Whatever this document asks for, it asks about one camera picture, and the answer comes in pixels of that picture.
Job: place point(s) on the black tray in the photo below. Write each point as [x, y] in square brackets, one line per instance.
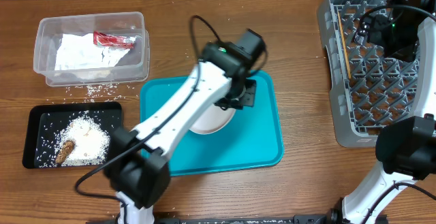
[48, 122]

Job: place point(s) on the wooden chopstick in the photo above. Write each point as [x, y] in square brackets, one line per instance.
[346, 60]

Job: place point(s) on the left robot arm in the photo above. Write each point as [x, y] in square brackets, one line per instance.
[138, 160]

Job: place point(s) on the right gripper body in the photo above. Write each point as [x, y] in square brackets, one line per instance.
[399, 35]

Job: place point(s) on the teal serving tray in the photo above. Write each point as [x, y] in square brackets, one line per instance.
[252, 138]

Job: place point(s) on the red sauce packet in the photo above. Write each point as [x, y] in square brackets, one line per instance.
[102, 39]

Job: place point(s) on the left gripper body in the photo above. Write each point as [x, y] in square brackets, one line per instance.
[245, 91]

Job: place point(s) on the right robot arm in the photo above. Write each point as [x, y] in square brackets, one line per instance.
[405, 154]

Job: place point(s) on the grey dishwasher rack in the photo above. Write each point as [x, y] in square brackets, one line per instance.
[382, 91]

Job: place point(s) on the white round plate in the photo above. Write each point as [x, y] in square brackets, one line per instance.
[212, 120]

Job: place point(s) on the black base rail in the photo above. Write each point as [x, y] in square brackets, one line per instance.
[297, 219]

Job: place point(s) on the pile of white rice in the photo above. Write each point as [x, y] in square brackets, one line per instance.
[91, 143]

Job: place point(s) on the clear plastic bin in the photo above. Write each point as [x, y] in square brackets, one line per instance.
[133, 67]

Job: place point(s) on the brown food scrap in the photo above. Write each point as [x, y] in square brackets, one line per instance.
[65, 151]

